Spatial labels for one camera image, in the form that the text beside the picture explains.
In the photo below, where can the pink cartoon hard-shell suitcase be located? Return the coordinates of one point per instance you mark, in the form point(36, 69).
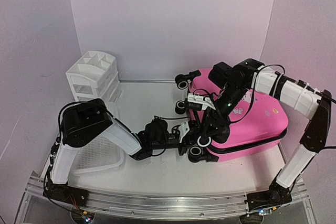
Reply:
point(257, 123)

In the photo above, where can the white plastic drawer organizer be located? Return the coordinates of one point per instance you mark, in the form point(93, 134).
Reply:
point(95, 75)

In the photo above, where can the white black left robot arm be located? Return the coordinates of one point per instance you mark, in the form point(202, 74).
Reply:
point(82, 122)

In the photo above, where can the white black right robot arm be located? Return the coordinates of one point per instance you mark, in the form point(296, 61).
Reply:
point(309, 118)

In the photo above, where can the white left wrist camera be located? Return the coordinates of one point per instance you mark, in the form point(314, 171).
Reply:
point(182, 130)

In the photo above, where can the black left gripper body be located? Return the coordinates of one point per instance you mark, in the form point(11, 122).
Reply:
point(157, 146)

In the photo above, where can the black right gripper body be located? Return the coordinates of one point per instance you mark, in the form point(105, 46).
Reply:
point(234, 95)

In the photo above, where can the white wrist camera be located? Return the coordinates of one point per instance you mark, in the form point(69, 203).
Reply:
point(198, 102)
point(182, 130)

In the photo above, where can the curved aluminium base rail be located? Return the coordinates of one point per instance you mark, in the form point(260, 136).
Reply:
point(187, 207)

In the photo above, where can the white perforated plastic basket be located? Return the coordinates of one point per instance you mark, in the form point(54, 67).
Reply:
point(97, 156)

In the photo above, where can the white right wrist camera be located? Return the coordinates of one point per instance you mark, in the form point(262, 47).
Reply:
point(198, 102)

